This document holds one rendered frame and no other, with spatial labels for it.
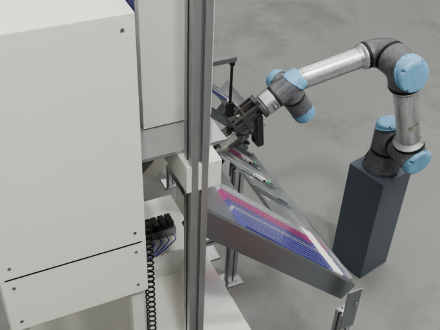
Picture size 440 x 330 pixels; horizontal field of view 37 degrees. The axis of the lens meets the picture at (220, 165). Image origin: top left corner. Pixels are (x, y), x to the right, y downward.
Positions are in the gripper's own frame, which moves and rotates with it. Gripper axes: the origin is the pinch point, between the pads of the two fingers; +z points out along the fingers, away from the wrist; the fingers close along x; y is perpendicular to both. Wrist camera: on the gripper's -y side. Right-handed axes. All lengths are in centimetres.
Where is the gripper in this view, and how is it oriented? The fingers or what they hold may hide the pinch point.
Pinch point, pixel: (215, 149)
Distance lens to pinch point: 208.5
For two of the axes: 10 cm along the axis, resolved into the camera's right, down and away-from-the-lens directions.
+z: -7.8, 6.2, 0.5
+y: -4.6, -5.2, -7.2
